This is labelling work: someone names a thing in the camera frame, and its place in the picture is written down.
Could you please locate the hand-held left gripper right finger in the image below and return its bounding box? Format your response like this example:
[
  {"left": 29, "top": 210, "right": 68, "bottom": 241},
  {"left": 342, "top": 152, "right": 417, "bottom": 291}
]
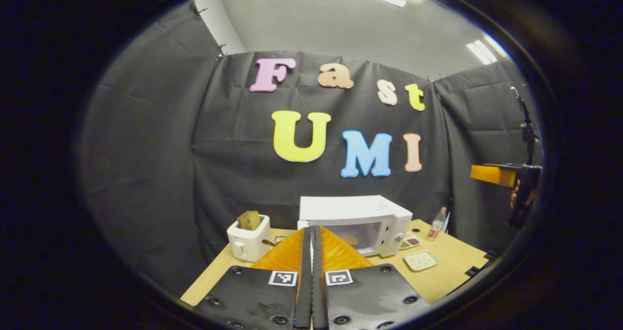
[{"left": 311, "top": 225, "right": 431, "bottom": 330}]

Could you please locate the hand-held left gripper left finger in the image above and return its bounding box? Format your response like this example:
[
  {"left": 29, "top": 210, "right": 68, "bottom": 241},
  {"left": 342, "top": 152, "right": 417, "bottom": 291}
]
[{"left": 192, "top": 226, "right": 313, "bottom": 330}]

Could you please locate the white microwave oven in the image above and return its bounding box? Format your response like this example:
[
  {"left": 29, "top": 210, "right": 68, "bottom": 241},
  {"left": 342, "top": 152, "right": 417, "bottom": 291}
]
[{"left": 297, "top": 195, "right": 413, "bottom": 258}]

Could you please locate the white toaster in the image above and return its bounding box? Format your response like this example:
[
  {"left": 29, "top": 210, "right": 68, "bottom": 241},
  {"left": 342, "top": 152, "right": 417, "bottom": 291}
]
[{"left": 227, "top": 214, "right": 271, "bottom": 262}]

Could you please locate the clear bottle with red label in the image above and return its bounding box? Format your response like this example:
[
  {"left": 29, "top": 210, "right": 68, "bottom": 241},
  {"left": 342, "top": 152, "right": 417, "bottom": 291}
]
[{"left": 427, "top": 206, "right": 447, "bottom": 242}]

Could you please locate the brown bread slice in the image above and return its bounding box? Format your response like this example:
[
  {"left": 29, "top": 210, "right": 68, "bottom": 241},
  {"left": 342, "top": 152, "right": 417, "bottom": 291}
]
[{"left": 237, "top": 210, "right": 262, "bottom": 231}]

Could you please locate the pale green square plate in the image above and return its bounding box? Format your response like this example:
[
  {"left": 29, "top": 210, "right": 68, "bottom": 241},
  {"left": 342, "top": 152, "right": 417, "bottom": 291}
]
[{"left": 403, "top": 250, "right": 440, "bottom": 272}]

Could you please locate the black backdrop cloth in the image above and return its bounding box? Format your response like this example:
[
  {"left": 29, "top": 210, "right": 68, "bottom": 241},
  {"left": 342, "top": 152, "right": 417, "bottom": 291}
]
[{"left": 80, "top": 1, "right": 543, "bottom": 296}]

